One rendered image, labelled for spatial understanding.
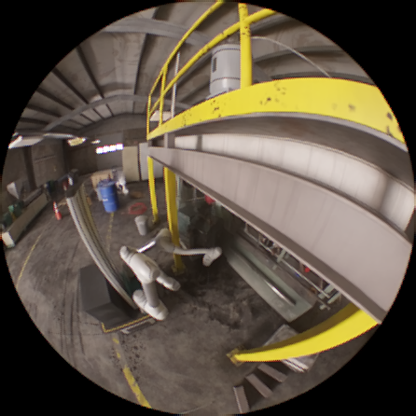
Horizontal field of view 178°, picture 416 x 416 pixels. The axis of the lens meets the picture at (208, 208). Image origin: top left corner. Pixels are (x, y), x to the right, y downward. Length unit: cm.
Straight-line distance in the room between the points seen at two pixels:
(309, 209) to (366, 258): 23
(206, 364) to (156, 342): 66
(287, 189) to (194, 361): 192
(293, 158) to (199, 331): 204
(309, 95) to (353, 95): 11
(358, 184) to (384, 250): 44
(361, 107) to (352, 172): 49
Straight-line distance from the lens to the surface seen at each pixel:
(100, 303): 142
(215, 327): 199
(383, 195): 83
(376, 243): 42
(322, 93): 38
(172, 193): 150
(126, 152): 737
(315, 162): 82
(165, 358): 198
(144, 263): 87
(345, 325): 54
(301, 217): 42
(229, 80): 215
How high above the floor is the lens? 194
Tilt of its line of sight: 27 degrees down
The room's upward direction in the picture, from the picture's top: 3 degrees clockwise
